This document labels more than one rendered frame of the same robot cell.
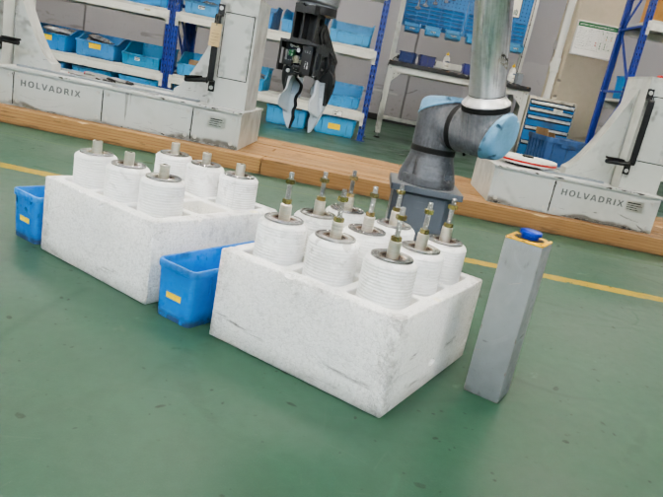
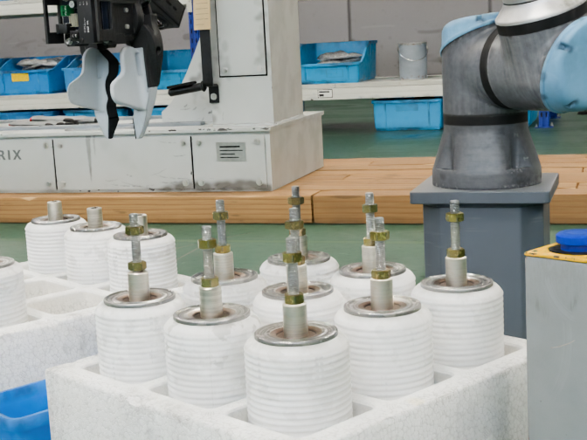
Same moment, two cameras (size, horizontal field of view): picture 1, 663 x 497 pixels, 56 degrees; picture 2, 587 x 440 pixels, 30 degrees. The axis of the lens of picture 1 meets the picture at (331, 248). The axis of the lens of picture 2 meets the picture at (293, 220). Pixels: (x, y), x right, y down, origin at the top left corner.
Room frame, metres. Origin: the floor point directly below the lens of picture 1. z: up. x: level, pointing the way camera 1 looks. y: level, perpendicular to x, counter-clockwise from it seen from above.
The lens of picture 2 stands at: (0.13, -0.38, 0.52)
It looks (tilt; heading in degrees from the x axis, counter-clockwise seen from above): 10 degrees down; 16
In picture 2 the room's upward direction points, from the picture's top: 3 degrees counter-clockwise
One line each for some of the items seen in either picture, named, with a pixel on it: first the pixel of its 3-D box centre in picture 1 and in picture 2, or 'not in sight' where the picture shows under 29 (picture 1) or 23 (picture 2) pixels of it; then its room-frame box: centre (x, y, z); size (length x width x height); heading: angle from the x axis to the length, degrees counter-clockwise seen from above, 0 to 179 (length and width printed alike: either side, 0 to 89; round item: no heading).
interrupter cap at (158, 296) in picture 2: (283, 219); (140, 299); (1.16, 0.10, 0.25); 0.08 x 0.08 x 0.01
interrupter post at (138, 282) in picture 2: (285, 212); (138, 286); (1.16, 0.10, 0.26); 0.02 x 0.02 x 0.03
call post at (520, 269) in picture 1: (506, 318); (580, 416); (1.13, -0.35, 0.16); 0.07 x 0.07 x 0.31; 60
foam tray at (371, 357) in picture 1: (350, 306); (305, 437); (1.21, -0.06, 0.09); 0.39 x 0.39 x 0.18; 60
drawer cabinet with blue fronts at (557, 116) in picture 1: (538, 132); not in sight; (6.64, -1.85, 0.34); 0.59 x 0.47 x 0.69; 179
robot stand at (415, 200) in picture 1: (412, 237); (488, 285); (1.67, -0.21, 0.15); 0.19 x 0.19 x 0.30; 89
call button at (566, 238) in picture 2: (530, 236); (578, 243); (1.13, -0.35, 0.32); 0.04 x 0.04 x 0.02
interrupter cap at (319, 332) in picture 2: (392, 256); (295, 333); (1.04, -0.11, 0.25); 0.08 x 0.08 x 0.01
